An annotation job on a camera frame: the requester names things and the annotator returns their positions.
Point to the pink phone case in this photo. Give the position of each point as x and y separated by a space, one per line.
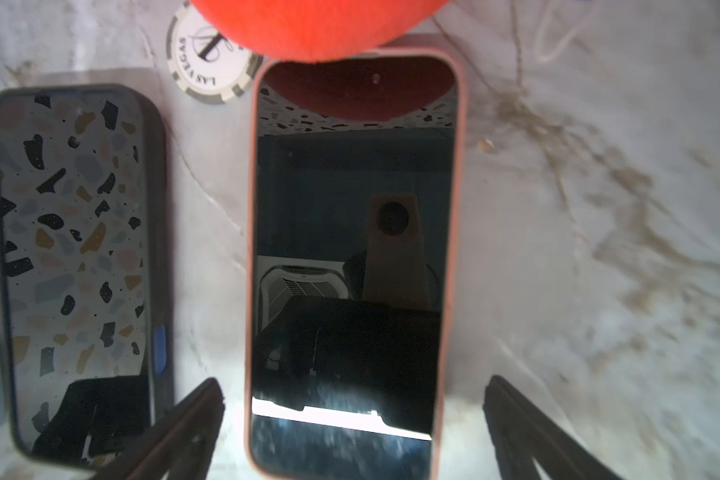
459 180

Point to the red plush whale toy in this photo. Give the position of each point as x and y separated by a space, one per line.
317 30

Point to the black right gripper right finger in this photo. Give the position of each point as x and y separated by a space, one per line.
527 442

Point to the black phone case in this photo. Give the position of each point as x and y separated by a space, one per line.
159 240

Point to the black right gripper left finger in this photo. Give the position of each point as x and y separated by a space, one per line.
180 445

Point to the white Las Vegas poker chip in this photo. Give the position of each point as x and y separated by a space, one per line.
203 63

